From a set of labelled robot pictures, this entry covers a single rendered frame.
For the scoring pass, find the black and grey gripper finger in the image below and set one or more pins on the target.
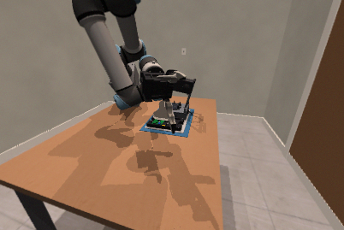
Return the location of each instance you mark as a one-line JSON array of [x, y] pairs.
[[172, 79], [165, 113]]

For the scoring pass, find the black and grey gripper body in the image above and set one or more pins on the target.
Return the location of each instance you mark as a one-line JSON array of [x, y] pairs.
[[153, 88]]

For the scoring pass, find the green circuit board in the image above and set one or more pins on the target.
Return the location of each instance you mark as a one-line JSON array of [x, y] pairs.
[[158, 122]]

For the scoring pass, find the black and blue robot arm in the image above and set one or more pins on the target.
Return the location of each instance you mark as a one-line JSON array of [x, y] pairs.
[[114, 58]]

